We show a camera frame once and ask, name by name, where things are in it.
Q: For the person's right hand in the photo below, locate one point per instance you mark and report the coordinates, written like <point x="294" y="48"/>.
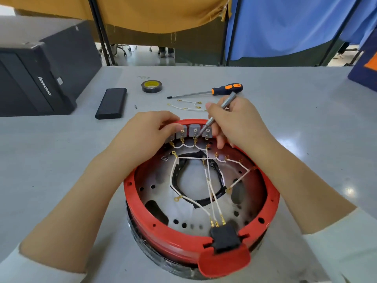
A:
<point x="244" y="123"/>

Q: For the person's left hand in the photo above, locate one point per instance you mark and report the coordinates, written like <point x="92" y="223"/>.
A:
<point x="141" y="138"/>

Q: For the person's left fingers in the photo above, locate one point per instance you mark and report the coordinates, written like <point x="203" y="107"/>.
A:
<point x="169" y="119"/>

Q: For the silver pen screwdriver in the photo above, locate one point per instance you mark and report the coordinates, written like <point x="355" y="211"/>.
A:
<point x="228" y="100"/>

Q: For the red rice cooker base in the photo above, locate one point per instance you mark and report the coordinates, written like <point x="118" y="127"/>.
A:
<point x="165" y="232"/>

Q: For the person's left forearm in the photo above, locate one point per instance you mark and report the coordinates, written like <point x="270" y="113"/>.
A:
<point x="79" y="203"/>

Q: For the person's right forearm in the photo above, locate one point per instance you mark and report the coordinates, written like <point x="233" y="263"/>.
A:
<point x="300" y="185"/>

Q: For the black electrical tape roll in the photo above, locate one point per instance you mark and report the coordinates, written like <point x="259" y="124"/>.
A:
<point x="144" y="86"/>

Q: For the black rectangular power bank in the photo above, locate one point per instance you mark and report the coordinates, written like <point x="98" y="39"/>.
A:
<point x="111" y="103"/>

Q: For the orange black screwdriver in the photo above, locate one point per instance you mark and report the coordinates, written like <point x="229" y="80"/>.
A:
<point x="226" y="88"/>

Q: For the yellow fabric curtain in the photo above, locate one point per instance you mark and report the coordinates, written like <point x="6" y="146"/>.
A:
<point x="153" y="11"/>

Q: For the black power socket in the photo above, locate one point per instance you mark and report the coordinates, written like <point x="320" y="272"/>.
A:
<point x="225" y="238"/>

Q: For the black computer case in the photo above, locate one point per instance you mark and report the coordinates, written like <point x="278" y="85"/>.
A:
<point x="35" y="79"/>

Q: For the blue fabric curtain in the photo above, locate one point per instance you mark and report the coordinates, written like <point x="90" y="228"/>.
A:
<point x="282" y="26"/>

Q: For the navy orange box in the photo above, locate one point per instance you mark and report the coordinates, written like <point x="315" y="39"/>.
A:
<point x="363" y="75"/>

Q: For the white left sleeve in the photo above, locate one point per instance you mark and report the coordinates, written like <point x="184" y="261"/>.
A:
<point x="32" y="271"/>

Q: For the white sleeve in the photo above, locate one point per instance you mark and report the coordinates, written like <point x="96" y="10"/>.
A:
<point x="347" y="250"/>
<point x="32" y="271"/>

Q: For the white right sleeve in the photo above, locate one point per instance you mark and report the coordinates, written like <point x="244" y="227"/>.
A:
<point x="347" y="250"/>

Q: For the grey micro switch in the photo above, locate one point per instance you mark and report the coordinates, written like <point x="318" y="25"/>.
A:
<point x="208" y="133"/>
<point x="181" y="133"/>
<point x="193" y="130"/>

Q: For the black metal frame pole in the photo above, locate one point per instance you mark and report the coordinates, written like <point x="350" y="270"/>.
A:
<point x="100" y="29"/>
<point x="231" y="41"/>
<point x="338" y="35"/>

